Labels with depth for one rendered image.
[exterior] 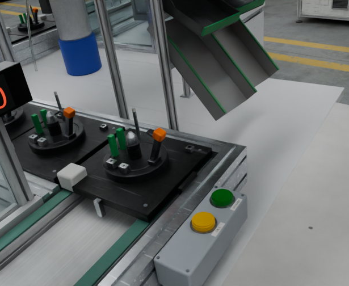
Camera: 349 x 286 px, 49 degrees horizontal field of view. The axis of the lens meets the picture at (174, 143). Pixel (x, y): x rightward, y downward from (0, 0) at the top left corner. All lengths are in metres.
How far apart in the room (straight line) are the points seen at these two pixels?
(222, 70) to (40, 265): 0.62
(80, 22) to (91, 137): 0.78
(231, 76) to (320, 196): 0.36
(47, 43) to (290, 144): 1.43
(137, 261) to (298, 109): 0.77
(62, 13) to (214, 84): 0.86
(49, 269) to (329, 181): 0.62
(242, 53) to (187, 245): 0.63
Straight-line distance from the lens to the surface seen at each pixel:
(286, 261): 0.76
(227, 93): 0.97
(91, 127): 1.02
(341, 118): 1.20
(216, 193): 0.72
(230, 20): 0.91
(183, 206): 0.73
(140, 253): 0.66
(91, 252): 0.74
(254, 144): 1.05
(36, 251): 0.79
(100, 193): 0.78
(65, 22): 1.66
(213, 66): 1.00
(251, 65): 1.11
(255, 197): 0.88
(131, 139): 0.79
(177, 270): 0.62
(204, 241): 0.65
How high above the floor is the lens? 1.43
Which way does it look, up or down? 32 degrees down
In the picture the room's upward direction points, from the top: 8 degrees counter-clockwise
